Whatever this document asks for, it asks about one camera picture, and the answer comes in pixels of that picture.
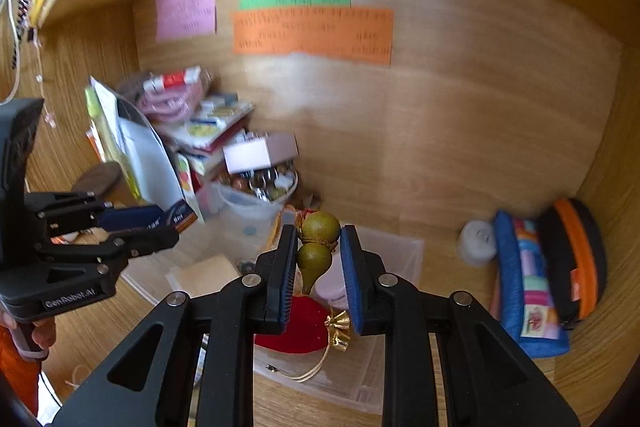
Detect black orange zip case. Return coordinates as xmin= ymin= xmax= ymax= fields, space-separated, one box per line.
xmin=535 ymin=198 xmax=608 ymax=330

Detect green gold gourd ornament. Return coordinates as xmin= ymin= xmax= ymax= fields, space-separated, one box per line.
xmin=297 ymin=210 xmax=342 ymax=295

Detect white box coloured dots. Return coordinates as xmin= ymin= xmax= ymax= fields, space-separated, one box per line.
xmin=177 ymin=154 xmax=201 ymax=212

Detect white brown carton box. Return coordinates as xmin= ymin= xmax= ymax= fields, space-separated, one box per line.
xmin=222 ymin=132 xmax=299 ymax=172

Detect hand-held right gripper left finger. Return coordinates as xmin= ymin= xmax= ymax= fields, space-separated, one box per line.
xmin=50 ymin=223 xmax=299 ymax=427

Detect white charging cable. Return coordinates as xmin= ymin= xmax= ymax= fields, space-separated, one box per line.
xmin=0 ymin=0 xmax=26 ymax=102

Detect pink red snack pack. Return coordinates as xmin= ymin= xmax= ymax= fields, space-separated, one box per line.
xmin=135 ymin=67 xmax=216 ymax=122

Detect blue patchwork pencil case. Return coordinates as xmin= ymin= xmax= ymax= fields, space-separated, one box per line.
xmin=490 ymin=209 xmax=571 ymax=358

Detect red velvet drawstring pouch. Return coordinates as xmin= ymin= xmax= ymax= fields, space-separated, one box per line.
xmin=254 ymin=297 xmax=366 ymax=383

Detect pink paper note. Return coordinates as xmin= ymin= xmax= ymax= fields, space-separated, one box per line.
xmin=155 ymin=0 xmax=217 ymax=42

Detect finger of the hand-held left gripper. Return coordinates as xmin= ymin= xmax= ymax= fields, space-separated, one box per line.
xmin=27 ymin=191 xmax=166 ymax=235
xmin=37 ymin=227 xmax=180 ymax=276

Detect person's left forearm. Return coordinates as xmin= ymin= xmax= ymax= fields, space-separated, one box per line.
xmin=0 ymin=324 xmax=41 ymax=413

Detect cream soap bar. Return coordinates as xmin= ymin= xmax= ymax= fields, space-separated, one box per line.
xmin=167 ymin=254 xmax=241 ymax=303

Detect stack of books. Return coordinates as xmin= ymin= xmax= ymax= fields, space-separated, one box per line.
xmin=165 ymin=94 xmax=256 ymax=188

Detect black bead string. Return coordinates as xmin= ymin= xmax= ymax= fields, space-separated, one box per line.
xmin=10 ymin=0 xmax=32 ymax=42

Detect wooden desktop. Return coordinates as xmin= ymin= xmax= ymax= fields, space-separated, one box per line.
xmin=40 ymin=187 xmax=621 ymax=427

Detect brown lidded ceramic mug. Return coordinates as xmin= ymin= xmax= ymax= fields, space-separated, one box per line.
xmin=72 ymin=162 xmax=123 ymax=196

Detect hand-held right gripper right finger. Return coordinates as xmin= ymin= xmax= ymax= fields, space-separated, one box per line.
xmin=340 ymin=224 xmax=581 ymax=427

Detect clear plastic storage box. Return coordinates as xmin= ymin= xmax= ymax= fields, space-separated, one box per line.
xmin=122 ymin=207 xmax=426 ymax=415

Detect orange paper note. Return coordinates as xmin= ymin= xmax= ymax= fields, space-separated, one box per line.
xmin=231 ymin=7 xmax=394 ymax=66

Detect person's left hand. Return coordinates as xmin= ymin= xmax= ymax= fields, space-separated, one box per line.
xmin=30 ymin=317 xmax=57 ymax=352

